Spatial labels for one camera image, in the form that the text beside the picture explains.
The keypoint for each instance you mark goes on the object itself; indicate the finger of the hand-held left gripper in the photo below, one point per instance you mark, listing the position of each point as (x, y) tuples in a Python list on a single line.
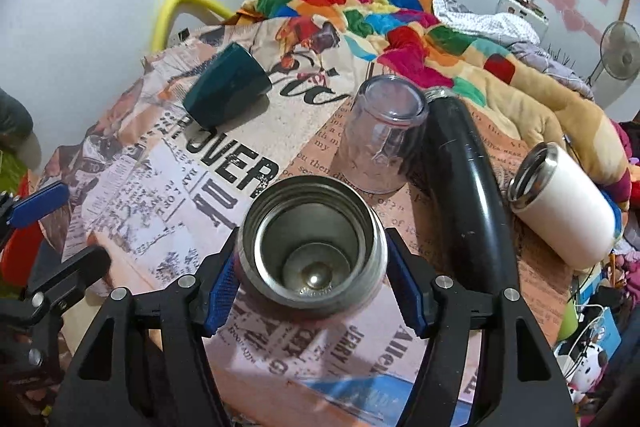
[(75, 269), (39, 204)]

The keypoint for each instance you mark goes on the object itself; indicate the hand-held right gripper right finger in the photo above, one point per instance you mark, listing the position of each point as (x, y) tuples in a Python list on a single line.
[(409, 293)]

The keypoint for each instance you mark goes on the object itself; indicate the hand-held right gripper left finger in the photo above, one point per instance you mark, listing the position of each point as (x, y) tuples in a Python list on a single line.
[(219, 303)]

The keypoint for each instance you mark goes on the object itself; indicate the stainless steel cup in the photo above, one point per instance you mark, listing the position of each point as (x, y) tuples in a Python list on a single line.
[(260, 277)]

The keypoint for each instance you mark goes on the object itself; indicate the clear glass cup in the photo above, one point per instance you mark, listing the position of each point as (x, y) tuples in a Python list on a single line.
[(380, 142)]

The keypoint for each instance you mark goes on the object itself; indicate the dark green cup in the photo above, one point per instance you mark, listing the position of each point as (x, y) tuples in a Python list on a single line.
[(225, 82)]

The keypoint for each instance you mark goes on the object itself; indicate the red cloth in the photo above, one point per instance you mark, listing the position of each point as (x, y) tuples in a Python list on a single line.
[(20, 252)]

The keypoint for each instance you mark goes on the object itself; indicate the dark grey cloth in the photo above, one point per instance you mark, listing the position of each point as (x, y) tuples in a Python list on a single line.
[(12, 122)]

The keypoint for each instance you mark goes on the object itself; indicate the newspaper print cloth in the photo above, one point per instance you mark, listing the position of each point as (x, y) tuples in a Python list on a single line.
[(165, 187)]

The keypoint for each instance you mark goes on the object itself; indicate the black flask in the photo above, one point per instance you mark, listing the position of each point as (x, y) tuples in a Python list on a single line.
[(465, 177)]

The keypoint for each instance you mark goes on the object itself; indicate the white steel-rimmed tumbler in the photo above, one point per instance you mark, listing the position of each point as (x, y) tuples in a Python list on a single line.
[(570, 212)]

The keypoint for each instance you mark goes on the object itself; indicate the blue box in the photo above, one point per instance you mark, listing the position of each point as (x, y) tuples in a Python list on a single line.
[(602, 332)]

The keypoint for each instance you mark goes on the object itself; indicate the cow plush toy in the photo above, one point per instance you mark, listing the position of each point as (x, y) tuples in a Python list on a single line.
[(592, 367)]

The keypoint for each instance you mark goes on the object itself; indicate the colourful patchwork quilt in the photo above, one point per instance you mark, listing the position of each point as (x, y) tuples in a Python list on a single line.
[(400, 17)]

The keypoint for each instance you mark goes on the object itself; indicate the white checkered cloth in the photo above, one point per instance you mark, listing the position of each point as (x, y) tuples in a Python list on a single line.
[(480, 22)]

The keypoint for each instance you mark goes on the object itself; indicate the white box device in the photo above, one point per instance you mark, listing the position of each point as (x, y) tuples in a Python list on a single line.
[(525, 9)]

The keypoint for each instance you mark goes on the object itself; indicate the standing fan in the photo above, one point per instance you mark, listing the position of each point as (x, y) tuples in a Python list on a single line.
[(620, 49)]

